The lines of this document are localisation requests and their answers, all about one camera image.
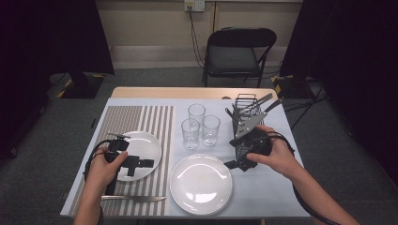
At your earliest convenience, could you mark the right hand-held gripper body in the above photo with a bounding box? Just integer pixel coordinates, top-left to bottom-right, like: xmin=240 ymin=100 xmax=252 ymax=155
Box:
xmin=234 ymin=112 xmax=273 ymax=173

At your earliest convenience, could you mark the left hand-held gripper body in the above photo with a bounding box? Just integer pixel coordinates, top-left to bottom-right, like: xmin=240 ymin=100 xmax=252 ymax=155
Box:
xmin=105 ymin=133 xmax=141 ymax=196

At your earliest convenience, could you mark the white plate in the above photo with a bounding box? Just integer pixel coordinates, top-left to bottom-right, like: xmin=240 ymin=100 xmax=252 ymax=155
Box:
xmin=169 ymin=153 xmax=234 ymax=216
xmin=169 ymin=154 xmax=235 ymax=217
xmin=112 ymin=130 xmax=163 ymax=183

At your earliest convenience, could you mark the steel table knife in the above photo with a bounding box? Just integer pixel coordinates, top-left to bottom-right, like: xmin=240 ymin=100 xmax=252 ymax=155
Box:
xmin=100 ymin=194 xmax=168 ymax=203

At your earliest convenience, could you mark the black wire cutlery rack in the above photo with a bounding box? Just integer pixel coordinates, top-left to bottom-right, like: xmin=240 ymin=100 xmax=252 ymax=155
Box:
xmin=233 ymin=93 xmax=268 ymax=164

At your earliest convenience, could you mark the person's right hand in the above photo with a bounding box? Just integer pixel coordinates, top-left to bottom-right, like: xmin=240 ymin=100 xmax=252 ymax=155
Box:
xmin=247 ymin=125 xmax=303 ymax=181

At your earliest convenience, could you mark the person's left hand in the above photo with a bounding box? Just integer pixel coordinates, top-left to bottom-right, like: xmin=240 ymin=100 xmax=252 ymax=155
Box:
xmin=84 ymin=149 xmax=129 ymax=196

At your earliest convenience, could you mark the brown white striped placemat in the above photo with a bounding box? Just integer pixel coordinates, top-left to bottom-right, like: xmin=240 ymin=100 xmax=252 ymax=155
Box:
xmin=68 ymin=105 xmax=176 ymax=218

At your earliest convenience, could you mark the steel cutlery piece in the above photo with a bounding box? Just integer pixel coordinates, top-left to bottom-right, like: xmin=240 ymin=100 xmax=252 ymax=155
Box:
xmin=224 ymin=107 xmax=240 ymax=125
xmin=262 ymin=98 xmax=283 ymax=115
xmin=237 ymin=92 xmax=275 ymax=113

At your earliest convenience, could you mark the clear drinking glass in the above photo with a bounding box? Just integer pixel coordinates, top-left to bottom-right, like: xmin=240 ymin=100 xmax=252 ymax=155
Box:
xmin=180 ymin=118 xmax=201 ymax=151
xmin=187 ymin=103 xmax=207 ymax=126
xmin=201 ymin=114 xmax=222 ymax=147

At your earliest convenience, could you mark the white table cover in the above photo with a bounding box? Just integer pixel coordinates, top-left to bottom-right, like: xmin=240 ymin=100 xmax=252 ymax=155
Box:
xmin=59 ymin=97 xmax=311 ymax=219

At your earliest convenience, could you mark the black folding chair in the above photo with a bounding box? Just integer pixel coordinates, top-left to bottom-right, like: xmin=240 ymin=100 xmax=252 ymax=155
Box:
xmin=201 ymin=26 xmax=279 ymax=89

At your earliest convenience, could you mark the black curtain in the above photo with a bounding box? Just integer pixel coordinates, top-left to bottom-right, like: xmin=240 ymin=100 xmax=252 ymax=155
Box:
xmin=279 ymin=0 xmax=398 ymax=188
xmin=0 ymin=0 xmax=115 ymax=160

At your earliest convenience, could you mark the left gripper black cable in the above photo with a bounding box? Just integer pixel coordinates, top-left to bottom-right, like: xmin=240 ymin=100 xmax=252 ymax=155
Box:
xmin=83 ymin=140 xmax=111 ymax=184

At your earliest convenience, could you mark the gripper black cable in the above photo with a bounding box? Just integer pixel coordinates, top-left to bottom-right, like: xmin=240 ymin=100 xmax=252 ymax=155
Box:
xmin=83 ymin=140 xmax=111 ymax=184
xmin=265 ymin=130 xmax=344 ymax=225

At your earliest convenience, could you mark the black floor cable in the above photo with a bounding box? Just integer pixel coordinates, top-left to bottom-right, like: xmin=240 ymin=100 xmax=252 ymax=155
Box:
xmin=281 ymin=76 xmax=329 ymax=129

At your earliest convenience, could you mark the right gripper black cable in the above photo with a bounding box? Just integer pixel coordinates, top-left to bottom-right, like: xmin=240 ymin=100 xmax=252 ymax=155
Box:
xmin=265 ymin=130 xmax=344 ymax=225

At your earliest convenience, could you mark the black wall socket cable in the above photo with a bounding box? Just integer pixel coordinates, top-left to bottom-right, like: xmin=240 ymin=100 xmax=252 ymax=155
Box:
xmin=187 ymin=6 xmax=206 ymax=68

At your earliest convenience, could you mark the white wall socket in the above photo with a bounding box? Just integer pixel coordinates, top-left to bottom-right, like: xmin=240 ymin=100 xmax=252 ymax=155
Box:
xmin=183 ymin=0 xmax=206 ymax=13

